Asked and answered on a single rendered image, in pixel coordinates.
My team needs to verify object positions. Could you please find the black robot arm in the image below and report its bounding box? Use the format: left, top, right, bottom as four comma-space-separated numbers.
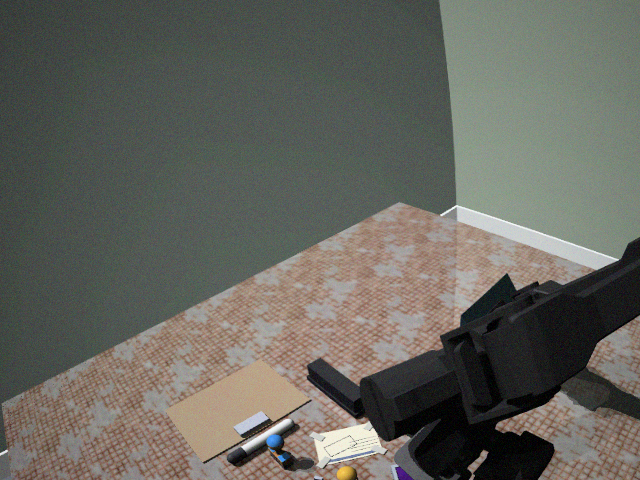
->
359, 237, 640, 480

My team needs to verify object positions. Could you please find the cream inspection card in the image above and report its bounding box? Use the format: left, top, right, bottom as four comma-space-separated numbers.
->
310, 421, 387, 468

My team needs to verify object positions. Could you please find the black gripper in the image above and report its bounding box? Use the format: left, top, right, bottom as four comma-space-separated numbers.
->
448, 407, 555, 480

